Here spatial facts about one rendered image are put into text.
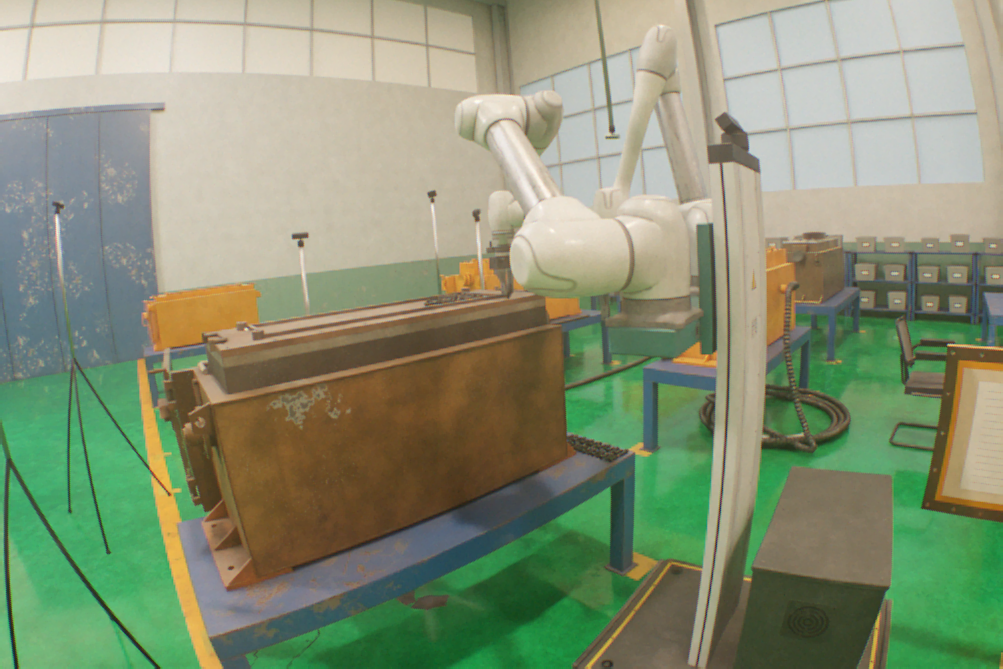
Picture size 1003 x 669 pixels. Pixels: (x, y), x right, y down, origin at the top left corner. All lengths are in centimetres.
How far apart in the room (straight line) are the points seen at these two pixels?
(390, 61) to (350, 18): 150
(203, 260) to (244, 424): 927
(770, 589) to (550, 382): 123
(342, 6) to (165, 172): 575
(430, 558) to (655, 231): 120
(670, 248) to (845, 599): 90
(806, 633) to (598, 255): 103
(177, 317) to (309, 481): 532
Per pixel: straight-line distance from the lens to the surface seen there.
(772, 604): 134
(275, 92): 1163
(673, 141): 175
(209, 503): 219
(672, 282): 108
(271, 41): 1214
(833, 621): 136
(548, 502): 197
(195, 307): 679
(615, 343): 111
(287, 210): 1116
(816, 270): 638
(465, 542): 176
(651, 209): 107
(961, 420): 182
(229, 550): 190
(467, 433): 186
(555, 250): 95
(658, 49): 165
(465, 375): 180
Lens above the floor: 160
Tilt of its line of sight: 6 degrees down
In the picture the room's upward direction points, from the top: 4 degrees counter-clockwise
